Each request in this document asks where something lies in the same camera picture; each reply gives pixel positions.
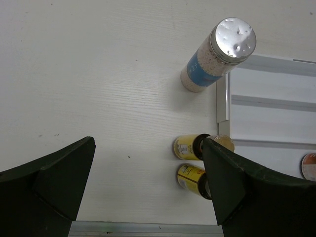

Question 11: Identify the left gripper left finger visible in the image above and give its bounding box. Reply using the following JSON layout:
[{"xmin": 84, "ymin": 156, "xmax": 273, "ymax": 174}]
[{"xmin": 0, "ymin": 136, "xmax": 96, "ymax": 237}]

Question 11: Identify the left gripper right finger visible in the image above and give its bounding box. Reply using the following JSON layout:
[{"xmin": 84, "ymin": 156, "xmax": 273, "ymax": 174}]
[{"xmin": 202, "ymin": 138, "xmax": 316, "ymax": 237}]

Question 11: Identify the spice jar white lid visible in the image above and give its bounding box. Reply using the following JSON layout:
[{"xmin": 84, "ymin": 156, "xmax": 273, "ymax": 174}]
[{"xmin": 300, "ymin": 153, "xmax": 316, "ymax": 182}]

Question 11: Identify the small yellow bottle front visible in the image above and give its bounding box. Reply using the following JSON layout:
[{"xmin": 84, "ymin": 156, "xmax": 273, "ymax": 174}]
[{"xmin": 176, "ymin": 163, "xmax": 212, "ymax": 200}]

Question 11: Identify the small yellow bottle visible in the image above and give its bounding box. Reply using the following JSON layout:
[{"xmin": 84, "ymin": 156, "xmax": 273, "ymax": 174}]
[
  {"xmin": 176, "ymin": 163, "xmax": 212, "ymax": 200},
  {"xmin": 172, "ymin": 134, "xmax": 235, "ymax": 161}
]

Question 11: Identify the small yellow bottle rear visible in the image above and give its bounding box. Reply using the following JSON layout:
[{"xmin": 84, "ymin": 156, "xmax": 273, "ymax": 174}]
[{"xmin": 172, "ymin": 134, "xmax": 235, "ymax": 161}]

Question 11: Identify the white divided organizer tray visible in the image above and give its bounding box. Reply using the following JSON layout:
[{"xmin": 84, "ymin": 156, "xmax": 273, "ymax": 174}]
[{"xmin": 216, "ymin": 55, "xmax": 316, "ymax": 179}]

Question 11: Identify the tall jar left blue label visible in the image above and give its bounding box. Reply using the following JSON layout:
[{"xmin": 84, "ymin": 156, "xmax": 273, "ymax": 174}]
[{"xmin": 180, "ymin": 17, "xmax": 256, "ymax": 92}]

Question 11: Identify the front aluminium rail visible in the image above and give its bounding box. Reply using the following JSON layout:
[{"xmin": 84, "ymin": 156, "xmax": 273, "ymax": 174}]
[{"xmin": 68, "ymin": 221, "xmax": 224, "ymax": 237}]

